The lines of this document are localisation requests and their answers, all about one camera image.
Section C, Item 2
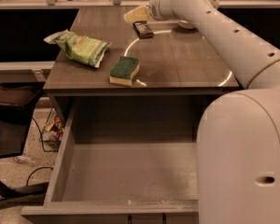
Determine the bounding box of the black floor cable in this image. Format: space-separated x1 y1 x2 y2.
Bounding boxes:
25 117 54 187

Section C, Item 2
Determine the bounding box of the black office chair left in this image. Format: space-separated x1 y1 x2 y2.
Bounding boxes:
0 83 49 201

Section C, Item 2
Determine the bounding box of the green yellow sponge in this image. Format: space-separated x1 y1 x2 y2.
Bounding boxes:
109 56 140 87

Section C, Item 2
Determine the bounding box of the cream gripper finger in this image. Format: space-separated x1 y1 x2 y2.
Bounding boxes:
123 6 150 23

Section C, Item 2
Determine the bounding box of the green chip bag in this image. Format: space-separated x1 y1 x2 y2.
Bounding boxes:
44 30 110 68

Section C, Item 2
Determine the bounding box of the white bowl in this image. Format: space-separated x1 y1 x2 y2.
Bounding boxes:
178 21 195 30

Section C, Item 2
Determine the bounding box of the wire basket with items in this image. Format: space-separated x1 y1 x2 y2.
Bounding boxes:
40 108 64 152

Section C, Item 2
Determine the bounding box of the dark rxbar chocolate bar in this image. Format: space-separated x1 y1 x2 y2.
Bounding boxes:
133 21 154 39

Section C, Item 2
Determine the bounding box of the grey wooden cabinet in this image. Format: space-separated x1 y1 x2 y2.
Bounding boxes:
44 6 239 120

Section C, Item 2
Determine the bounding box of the open grey top drawer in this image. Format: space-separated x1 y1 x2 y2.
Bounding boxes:
21 96 200 224

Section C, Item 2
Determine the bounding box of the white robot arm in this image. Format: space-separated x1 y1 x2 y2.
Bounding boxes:
124 0 280 224

